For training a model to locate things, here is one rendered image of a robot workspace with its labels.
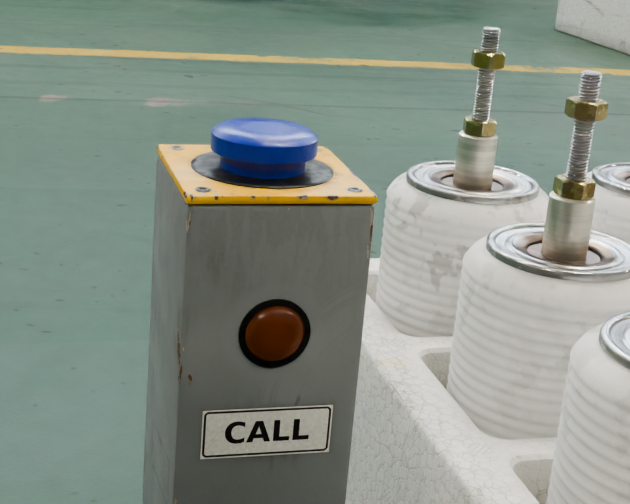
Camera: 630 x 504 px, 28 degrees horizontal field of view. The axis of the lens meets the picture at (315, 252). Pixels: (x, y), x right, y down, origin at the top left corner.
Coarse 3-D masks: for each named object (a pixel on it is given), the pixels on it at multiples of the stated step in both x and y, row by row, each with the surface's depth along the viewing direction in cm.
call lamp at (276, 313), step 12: (264, 312) 45; (276, 312) 45; (288, 312) 45; (252, 324) 45; (264, 324) 45; (276, 324) 45; (288, 324) 45; (300, 324) 46; (252, 336) 45; (264, 336) 45; (276, 336) 45; (288, 336) 46; (300, 336) 46; (252, 348) 45; (264, 348) 46; (276, 348) 46; (288, 348) 46; (264, 360) 46; (276, 360) 46
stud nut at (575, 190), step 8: (560, 176) 60; (560, 184) 59; (568, 184) 59; (576, 184) 59; (584, 184) 59; (592, 184) 59; (560, 192) 59; (568, 192) 59; (576, 192) 59; (584, 192) 59; (592, 192) 59
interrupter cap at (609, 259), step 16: (512, 224) 63; (528, 224) 64; (544, 224) 64; (496, 240) 61; (512, 240) 61; (528, 240) 62; (592, 240) 62; (608, 240) 63; (496, 256) 59; (512, 256) 59; (528, 256) 59; (544, 256) 60; (592, 256) 61; (608, 256) 60; (624, 256) 60; (528, 272) 58; (544, 272) 57; (560, 272) 57; (576, 272) 57; (592, 272) 57; (608, 272) 58; (624, 272) 58
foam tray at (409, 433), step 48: (384, 336) 68; (384, 384) 63; (432, 384) 62; (384, 432) 63; (432, 432) 57; (480, 432) 58; (384, 480) 63; (432, 480) 57; (480, 480) 53; (528, 480) 56
